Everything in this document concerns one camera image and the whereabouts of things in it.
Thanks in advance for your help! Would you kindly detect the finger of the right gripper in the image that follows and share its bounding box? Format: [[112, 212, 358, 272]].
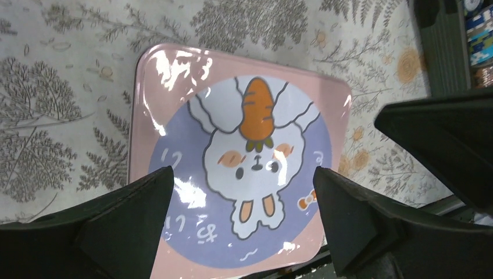
[[374, 88, 492, 214]]

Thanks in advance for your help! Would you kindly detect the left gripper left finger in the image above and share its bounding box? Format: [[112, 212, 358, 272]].
[[1, 167, 174, 278]]

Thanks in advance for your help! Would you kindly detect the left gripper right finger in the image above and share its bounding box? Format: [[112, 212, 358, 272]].
[[313, 167, 492, 278]]

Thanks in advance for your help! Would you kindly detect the silver tin lid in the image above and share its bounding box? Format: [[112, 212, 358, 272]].
[[128, 43, 352, 278]]

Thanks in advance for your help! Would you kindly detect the black poker chip case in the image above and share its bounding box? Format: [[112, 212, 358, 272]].
[[409, 1, 492, 98]]

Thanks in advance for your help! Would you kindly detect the floral table mat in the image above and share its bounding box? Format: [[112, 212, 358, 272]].
[[0, 0, 455, 224]]

